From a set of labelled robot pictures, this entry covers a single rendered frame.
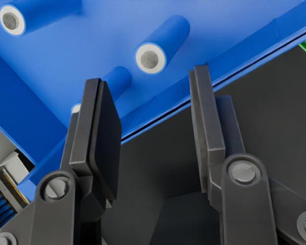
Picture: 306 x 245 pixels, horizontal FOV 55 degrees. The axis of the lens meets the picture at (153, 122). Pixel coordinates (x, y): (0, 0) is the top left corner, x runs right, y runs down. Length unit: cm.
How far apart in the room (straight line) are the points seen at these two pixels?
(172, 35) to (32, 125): 15
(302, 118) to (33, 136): 65
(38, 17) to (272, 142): 72
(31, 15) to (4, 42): 10
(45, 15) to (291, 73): 62
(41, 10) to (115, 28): 6
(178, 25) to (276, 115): 62
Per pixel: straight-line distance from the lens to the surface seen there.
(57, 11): 21
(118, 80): 22
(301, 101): 77
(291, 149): 84
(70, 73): 26
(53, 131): 28
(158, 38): 16
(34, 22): 19
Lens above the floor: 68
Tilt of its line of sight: 54 degrees down
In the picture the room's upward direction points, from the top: 151 degrees counter-clockwise
